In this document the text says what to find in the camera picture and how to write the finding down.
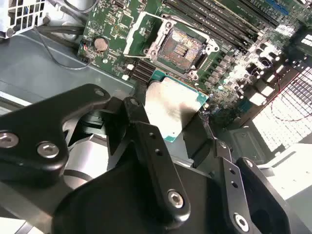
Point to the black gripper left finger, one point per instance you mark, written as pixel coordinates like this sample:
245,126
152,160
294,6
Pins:
36,126

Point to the silver CPU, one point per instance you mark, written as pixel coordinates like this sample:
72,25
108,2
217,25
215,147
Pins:
170,102

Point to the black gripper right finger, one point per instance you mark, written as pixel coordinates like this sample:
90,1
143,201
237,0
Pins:
243,195

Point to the metal socket cover frame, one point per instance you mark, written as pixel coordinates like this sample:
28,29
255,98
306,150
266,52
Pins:
134,34

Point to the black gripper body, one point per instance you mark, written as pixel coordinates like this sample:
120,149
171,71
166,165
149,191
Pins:
117,207

